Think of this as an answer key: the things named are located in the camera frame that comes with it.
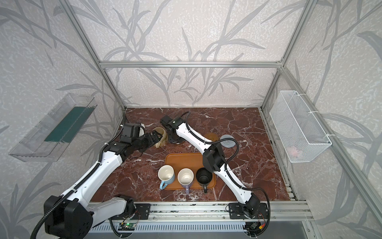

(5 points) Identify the beige glazed mug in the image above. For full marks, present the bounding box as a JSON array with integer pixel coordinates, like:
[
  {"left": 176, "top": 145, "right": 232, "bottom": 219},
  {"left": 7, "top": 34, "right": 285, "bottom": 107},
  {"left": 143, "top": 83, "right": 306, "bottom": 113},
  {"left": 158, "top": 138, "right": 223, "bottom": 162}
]
[{"left": 154, "top": 127, "right": 168, "bottom": 148}]

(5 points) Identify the round wooden saucer coaster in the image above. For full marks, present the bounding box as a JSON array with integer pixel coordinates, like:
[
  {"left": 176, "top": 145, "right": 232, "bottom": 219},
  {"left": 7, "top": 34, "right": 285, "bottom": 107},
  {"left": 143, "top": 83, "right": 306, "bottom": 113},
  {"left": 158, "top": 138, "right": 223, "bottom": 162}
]
[{"left": 205, "top": 132, "right": 219, "bottom": 141}]

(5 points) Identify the light blue mug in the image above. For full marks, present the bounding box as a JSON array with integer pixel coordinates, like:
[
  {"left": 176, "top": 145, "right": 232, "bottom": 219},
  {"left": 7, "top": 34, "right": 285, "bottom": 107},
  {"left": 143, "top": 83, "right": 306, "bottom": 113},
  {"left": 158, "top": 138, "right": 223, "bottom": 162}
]
[{"left": 158, "top": 165, "right": 175, "bottom": 190}]

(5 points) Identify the purple mug white inside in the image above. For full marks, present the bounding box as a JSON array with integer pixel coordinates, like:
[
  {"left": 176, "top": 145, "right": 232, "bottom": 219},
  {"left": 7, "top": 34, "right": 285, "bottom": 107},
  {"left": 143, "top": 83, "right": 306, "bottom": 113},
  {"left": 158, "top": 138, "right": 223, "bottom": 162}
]
[{"left": 178, "top": 168, "right": 194, "bottom": 195}]

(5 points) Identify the grey round felt coaster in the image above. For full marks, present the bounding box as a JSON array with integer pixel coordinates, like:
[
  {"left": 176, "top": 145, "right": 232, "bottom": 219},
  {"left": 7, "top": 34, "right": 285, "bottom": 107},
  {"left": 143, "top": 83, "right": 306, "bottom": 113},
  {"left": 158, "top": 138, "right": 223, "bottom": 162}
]
[{"left": 220, "top": 134, "right": 236, "bottom": 148}]

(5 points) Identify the black mug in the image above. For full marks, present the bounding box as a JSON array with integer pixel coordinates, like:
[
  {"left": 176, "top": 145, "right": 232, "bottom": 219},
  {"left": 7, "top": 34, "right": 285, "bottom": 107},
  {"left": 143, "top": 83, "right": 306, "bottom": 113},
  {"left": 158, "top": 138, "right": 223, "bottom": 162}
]
[{"left": 196, "top": 167, "right": 213, "bottom": 194}]

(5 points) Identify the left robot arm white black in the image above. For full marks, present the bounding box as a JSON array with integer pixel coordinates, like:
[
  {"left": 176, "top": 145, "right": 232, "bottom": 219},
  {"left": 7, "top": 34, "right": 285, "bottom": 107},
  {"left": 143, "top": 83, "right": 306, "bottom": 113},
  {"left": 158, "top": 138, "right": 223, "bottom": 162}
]
[{"left": 30, "top": 123, "right": 162, "bottom": 239}]

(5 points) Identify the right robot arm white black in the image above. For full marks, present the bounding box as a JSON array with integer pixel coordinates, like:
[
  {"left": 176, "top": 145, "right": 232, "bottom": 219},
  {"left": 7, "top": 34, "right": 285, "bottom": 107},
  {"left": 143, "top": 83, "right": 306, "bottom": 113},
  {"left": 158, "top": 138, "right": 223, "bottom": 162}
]
[{"left": 160, "top": 115, "right": 271, "bottom": 219}]

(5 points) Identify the orange rectangular tray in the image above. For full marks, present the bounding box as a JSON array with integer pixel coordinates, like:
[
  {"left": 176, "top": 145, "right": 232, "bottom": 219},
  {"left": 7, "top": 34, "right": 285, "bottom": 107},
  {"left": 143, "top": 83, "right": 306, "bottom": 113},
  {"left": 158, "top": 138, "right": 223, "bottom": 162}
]
[{"left": 165, "top": 153, "right": 204, "bottom": 190}]

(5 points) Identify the green circuit board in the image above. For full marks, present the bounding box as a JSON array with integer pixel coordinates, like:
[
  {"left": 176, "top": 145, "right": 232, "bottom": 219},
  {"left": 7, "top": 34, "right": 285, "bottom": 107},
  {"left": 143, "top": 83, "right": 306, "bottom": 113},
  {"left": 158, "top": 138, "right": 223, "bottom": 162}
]
[{"left": 118, "top": 223, "right": 136, "bottom": 231}]

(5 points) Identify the pink object in basket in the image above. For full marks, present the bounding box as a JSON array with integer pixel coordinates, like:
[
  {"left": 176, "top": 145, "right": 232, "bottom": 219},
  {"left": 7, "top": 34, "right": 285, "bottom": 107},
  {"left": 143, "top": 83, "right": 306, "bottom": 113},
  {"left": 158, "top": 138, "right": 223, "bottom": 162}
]
[{"left": 286, "top": 146, "right": 301, "bottom": 158}]

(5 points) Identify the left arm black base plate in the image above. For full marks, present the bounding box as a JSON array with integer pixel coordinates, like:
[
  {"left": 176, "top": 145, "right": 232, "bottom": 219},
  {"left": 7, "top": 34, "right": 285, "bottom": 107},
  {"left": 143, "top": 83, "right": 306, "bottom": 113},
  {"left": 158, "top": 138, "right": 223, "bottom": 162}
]
[{"left": 119, "top": 202, "right": 151, "bottom": 220}]

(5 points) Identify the clear plastic wall bin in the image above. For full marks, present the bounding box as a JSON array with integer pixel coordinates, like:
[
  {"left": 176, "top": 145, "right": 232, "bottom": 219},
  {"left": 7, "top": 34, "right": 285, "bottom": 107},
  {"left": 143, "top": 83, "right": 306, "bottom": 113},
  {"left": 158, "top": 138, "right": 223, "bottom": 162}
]
[{"left": 9, "top": 93, "right": 97, "bottom": 162}]

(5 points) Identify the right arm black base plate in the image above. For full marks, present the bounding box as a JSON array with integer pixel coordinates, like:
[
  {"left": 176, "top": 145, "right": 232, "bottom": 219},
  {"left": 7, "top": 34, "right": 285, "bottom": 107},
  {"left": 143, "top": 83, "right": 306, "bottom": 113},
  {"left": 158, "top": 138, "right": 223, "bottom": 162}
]
[{"left": 226, "top": 203, "right": 270, "bottom": 220}]

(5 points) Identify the right electronics board with wires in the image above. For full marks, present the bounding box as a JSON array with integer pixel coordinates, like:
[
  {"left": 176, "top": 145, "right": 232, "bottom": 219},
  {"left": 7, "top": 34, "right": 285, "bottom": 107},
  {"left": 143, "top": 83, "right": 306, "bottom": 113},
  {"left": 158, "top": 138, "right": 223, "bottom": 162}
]
[{"left": 243, "top": 222, "right": 266, "bottom": 233}]

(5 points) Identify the white wire mesh basket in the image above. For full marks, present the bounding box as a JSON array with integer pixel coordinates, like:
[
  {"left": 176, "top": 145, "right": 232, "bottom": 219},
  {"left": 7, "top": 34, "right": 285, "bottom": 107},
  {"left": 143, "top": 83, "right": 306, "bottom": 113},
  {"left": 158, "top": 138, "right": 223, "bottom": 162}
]
[{"left": 270, "top": 91, "right": 332, "bottom": 163}]

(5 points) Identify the aluminium front rail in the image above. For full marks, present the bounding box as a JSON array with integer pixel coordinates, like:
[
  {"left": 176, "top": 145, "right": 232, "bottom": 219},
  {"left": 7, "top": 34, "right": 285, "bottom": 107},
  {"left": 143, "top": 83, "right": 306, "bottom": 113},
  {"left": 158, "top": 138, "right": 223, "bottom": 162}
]
[{"left": 86, "top": 201, "right": 314, "bottom": 225}]

